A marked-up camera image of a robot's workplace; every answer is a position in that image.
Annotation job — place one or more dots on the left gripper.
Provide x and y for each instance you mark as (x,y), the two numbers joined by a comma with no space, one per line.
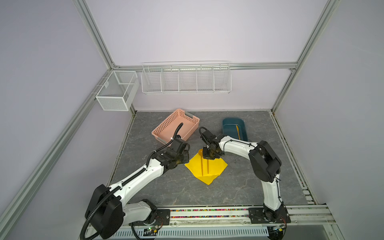
(185,157)

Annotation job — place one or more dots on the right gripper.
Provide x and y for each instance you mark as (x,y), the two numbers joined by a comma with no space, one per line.
(206,156)

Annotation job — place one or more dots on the yellow plastic spoon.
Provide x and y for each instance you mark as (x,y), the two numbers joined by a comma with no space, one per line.
(202,167)

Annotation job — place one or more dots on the yellow paper napkin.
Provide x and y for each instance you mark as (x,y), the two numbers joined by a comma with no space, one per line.
(217,167)

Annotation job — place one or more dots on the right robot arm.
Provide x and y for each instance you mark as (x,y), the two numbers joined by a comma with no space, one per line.
(265,163)

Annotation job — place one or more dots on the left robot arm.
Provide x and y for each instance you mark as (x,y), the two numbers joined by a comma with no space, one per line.
(109,207)

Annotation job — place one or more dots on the pink plastic basket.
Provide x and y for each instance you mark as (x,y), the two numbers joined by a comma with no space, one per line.
(165,130)

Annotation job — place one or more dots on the teal plastic tray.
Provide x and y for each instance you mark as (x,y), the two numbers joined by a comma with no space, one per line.
(229,128)

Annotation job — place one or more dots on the yellow plastic knife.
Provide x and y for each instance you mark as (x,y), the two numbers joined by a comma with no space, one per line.
(238,132)

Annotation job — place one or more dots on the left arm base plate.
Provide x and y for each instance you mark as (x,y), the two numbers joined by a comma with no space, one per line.
(158,217)

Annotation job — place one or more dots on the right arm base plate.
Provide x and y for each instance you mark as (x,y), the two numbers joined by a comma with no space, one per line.
(262,215)

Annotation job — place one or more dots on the white wire wall rack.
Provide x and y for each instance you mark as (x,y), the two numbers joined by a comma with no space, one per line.
(187,77)

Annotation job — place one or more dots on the white vented cable duct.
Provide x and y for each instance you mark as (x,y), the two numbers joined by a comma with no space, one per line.
(205,233)

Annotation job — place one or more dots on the white mesh wall box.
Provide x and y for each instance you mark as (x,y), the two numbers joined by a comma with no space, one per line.
(118,91)

